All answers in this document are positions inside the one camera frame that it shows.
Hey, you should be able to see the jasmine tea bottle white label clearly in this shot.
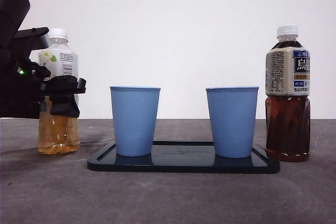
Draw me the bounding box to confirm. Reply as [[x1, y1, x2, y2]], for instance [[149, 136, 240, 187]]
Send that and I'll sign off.
[[37, 28, 81, 156]]

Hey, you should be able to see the dark oolong tea bottle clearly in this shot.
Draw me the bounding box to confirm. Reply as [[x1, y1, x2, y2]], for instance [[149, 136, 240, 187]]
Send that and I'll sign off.
[[265, 25, 311, 163]]

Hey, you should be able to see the blue ribbed plastic cup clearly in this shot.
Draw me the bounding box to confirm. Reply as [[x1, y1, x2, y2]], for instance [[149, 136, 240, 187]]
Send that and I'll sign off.
[[205, 86, 260, 159], [109, 86, 162, 157]]

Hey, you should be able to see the dark blue rectangular tray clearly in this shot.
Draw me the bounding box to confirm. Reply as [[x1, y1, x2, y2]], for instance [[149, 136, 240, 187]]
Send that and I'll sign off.
[[87, 141, 281, 175]]

